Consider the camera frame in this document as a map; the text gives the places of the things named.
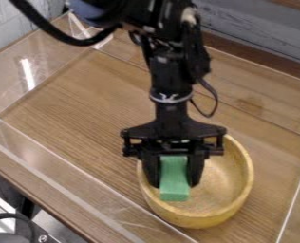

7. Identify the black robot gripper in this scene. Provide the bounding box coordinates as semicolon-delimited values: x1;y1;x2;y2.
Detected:
121;102;228;188

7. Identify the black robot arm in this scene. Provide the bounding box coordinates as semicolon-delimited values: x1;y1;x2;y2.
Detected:
70;0;228;187

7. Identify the black cable loop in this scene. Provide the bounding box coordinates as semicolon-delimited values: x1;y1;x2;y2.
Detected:
0;212;37;243

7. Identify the green rectangular block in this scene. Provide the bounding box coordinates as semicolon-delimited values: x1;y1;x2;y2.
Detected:
160;156;189;201

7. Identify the brown wooden bowl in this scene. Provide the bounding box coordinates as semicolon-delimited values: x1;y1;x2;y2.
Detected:
137;135;255;229

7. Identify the black metal frame bracket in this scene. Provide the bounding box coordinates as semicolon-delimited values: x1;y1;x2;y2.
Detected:
14;211;62;243

